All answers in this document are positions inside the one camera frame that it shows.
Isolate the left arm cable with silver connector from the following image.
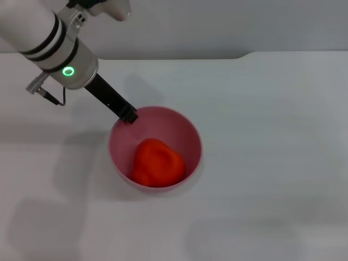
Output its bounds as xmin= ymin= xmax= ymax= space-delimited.
xmin=26 ymin=71 xmax=67 ymax=107

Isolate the pink plastic bowl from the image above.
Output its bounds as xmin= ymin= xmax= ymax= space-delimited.
xmin=108 ymin=105 xmax=203 ymax=196

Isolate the soft orange toy fruit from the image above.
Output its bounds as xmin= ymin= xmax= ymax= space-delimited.
xmin=131 ymin=138 xmax=187 ymax=188

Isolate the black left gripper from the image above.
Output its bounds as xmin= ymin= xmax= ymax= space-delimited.
xmin=83 ymin=73 xmax=140 ymax=126

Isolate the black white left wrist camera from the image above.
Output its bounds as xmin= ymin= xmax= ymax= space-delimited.
xmin=66 ymin=0 xmax=132 ymax=22

